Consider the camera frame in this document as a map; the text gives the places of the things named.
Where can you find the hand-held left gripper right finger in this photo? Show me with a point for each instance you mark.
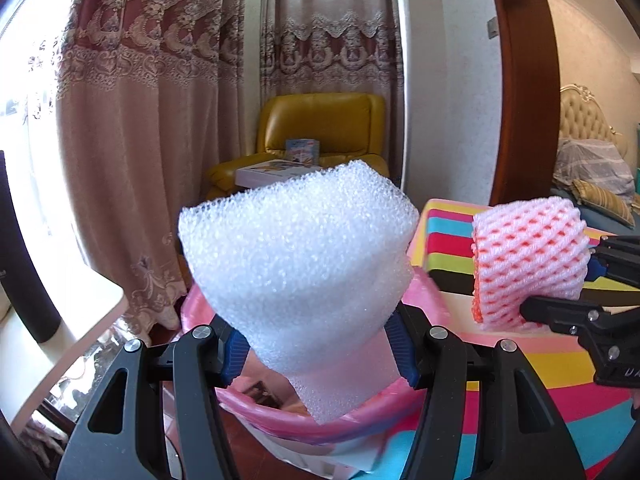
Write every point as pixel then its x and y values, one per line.
pixel 405 355

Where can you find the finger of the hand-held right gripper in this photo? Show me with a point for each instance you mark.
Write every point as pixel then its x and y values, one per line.
pixel 620 260
pixel 575 317

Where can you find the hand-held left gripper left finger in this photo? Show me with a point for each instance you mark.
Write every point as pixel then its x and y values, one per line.
pixel 200 360

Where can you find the pink and orange foam net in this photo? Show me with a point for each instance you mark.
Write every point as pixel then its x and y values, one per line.
pixel 530 255

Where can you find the trash bin with pink bag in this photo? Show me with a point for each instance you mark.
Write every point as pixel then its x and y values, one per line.
pixel 272 417

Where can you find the white foam sheet roll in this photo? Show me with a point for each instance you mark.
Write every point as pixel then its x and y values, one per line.
pixel 300 260

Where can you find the striped brown pillow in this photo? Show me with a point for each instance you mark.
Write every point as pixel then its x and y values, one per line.
pixel 605 200

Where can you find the folded lavender blanket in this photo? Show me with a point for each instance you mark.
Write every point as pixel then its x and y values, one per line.
pixel 590 160

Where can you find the striped colourful tablecloth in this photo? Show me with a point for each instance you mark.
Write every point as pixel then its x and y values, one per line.
pixel 500 410

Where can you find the white side table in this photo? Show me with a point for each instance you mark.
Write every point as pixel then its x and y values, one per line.
pixel 90 320

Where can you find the beige tufted headboard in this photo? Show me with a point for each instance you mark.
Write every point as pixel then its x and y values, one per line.
pixel 585 115

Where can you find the flat white cardboard box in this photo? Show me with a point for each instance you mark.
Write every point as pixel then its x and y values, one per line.
pixel 260 172

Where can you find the tall black column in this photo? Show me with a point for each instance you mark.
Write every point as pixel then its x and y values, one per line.
pixel 25 260

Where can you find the small blue picture box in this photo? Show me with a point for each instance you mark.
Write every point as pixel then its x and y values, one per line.
pixel 302 150

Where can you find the yellow leather armchair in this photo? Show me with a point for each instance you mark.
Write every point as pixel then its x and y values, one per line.
pixel 320 120

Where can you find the beige lace curtain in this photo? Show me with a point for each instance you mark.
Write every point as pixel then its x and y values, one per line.
pixel 340 35
pixel 150 110

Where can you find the brown wooden door frame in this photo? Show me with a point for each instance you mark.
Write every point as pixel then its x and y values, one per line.
pixel 525 85

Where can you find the wall switch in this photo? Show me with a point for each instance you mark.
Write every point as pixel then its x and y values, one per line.
pixel 492 28

